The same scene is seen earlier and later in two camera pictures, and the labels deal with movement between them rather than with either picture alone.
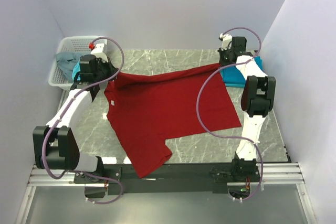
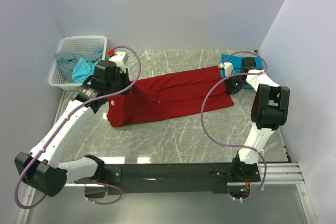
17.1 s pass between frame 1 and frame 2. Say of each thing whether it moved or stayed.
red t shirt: moved
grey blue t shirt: stayed
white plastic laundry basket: stayed
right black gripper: moved
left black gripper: moved
